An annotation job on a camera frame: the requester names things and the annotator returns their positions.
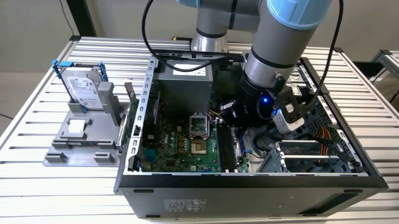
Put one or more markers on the silver CPU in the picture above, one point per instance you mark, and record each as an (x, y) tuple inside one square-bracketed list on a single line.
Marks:
[(76, 126)]

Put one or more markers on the grey parts rack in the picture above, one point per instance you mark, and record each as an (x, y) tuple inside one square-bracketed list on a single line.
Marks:
[(99, 133)]

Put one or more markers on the black frame post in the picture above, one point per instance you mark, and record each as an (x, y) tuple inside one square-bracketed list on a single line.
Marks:
[(84, 21)]

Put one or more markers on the CPU socket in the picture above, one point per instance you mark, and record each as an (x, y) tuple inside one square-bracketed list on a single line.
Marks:
[(199, 147)]

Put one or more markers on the green motherboard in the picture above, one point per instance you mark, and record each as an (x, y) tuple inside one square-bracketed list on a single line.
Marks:
[(199, 163)]

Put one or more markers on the blue expansion slot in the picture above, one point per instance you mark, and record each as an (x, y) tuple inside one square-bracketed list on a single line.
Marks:
[(149, 155)]

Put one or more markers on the grey disk bay cage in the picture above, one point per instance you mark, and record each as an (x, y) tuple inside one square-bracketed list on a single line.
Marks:
[(300, 145)]

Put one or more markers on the black PC case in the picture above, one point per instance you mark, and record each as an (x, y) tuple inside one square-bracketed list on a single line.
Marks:
[(217, 200)]

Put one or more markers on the grey power supply unit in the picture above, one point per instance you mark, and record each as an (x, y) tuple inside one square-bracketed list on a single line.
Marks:
[(183, 93)]

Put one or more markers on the aluminium side table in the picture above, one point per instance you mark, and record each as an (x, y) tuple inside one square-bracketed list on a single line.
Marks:
[(384, 57)]

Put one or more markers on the green graphics card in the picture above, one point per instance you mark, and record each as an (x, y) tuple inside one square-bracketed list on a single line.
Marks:
[(132, 109)]

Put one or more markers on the silver disk in blue carrier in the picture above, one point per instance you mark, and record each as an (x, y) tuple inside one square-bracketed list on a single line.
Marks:
[(81, 88)]

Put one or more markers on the yellow tipped black connector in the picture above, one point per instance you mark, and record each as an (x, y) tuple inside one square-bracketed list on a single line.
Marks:
[(180, 38)]

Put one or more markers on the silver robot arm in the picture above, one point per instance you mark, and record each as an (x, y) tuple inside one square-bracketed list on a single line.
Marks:
[(280, 42)]

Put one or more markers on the silver drive bay cage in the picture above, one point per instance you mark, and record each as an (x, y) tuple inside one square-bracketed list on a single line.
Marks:
[(292, 81)]

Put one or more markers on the thin metal locking lever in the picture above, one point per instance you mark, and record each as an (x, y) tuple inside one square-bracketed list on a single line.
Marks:
[(208, 127)]

